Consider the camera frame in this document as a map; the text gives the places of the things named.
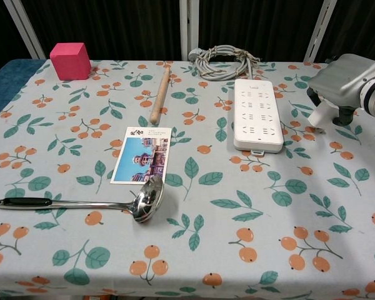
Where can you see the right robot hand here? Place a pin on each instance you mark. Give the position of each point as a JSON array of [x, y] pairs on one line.
[[347, 81]]

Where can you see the small white square block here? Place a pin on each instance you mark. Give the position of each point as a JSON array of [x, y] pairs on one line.
[[319, 115]]

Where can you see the white power strip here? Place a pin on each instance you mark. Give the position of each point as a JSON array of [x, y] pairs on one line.
[[257, 115]]

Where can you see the floral leaf tablecloth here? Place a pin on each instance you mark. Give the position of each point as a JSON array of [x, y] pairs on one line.
[[206, 250]]

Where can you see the black pleated curtain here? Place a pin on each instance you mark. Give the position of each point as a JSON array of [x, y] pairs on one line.
[[253, 25], [3, 31], [362, 25], [112, 22]]

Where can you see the wooden stick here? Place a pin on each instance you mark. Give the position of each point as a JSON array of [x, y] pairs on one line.
[[160, 93]]

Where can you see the building photo postcard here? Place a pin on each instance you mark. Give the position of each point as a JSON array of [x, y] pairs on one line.
[[140, 156]]

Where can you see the red cube block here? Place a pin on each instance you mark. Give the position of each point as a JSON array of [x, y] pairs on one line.
[[70, 64]]

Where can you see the grey metal frame post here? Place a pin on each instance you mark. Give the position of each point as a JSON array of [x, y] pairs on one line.
[[320, 28], [189, 28], [26, 28]]

